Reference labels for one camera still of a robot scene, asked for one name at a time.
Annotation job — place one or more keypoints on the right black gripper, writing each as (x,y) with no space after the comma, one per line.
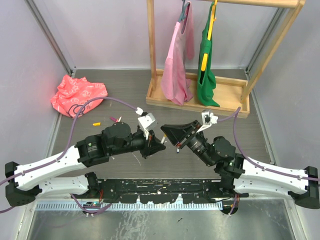
(177,134)

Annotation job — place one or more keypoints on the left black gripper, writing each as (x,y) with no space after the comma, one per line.
(152,144)

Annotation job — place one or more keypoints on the yellow pen cap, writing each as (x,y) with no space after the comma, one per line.
(96,124)

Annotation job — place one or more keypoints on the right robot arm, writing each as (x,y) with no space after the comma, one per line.
(243,175)

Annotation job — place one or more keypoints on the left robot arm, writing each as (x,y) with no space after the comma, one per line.
(93,150)

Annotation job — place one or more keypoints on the pink shirt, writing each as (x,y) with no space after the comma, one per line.
(174,83)

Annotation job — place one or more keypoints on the green shirt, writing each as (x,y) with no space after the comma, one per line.
(206,80)

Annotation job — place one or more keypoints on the wooden clothes rack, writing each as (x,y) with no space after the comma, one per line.
(231,93)

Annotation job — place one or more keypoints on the red patterned cloth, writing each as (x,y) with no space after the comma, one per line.
(72,93)

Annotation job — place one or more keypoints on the grey clothes hanger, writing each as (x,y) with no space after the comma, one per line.
(184,8)

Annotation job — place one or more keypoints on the yellow clothes hanger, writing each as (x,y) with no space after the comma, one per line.
(207,41)

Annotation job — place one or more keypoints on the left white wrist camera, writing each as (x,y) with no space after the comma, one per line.
(147,122)

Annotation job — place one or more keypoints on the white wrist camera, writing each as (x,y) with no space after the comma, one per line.
(147,122)
(208,119)

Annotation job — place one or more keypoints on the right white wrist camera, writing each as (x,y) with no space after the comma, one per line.
(208,119)

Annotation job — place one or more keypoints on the white cable duct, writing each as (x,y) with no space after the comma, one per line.
(177,206)

